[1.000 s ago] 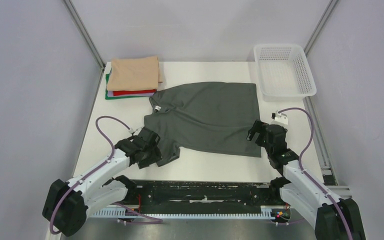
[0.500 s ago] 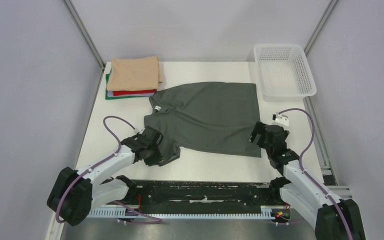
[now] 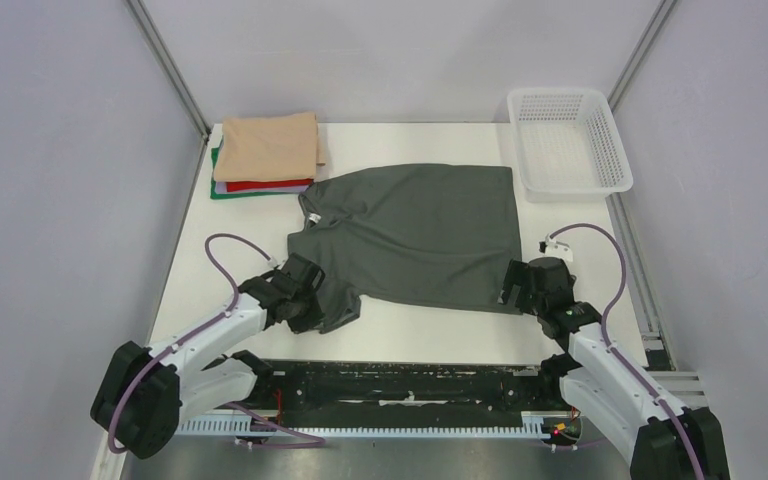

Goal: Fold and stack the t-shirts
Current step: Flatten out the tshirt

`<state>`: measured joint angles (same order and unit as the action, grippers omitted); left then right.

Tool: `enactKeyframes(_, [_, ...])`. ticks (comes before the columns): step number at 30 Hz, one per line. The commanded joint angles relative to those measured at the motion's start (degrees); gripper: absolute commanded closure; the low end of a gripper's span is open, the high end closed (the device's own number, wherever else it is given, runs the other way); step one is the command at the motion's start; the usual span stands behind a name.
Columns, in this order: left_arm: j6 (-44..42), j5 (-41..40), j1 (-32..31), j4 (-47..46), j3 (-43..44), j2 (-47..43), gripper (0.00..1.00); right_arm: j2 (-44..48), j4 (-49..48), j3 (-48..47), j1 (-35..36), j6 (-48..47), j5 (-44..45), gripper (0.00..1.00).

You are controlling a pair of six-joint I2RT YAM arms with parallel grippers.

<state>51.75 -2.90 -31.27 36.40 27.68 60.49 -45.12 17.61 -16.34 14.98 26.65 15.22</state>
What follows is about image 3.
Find white plastic basket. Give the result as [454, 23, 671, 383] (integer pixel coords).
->
[507, 87, 634, 203]

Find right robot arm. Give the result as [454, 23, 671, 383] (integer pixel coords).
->
[499, 257, 731, 479]

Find red folded t shirt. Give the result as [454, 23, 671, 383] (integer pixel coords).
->
[225, 178, 314, 193]

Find white slotted cable duct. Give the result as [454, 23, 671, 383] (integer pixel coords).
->
[176, 410, 550, 440]

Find beige folded t shirt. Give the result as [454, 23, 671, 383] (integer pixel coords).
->
[213, 111, 324, 182]

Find dark grey t shirt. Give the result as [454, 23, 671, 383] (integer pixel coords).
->
[287, 164, 522, 333]

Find green folded t shirt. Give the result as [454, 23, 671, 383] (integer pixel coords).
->
[209, 137, 306, 201]

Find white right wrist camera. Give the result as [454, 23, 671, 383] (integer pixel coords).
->
[538, 235, 574, 262]

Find aluminium rail profiles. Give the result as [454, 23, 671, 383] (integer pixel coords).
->
[641, 332, 707, 405]

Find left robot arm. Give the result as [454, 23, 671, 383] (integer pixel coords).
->
[90, 254, 325, 459]

